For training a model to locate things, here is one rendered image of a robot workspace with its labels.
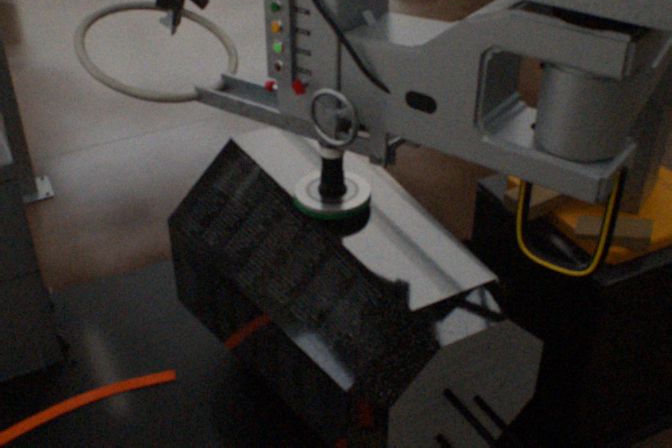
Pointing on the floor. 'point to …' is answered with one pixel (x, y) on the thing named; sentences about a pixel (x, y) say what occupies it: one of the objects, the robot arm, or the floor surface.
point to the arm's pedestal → (22, 287)
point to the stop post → (36, 188)
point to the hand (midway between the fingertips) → (176, 28)
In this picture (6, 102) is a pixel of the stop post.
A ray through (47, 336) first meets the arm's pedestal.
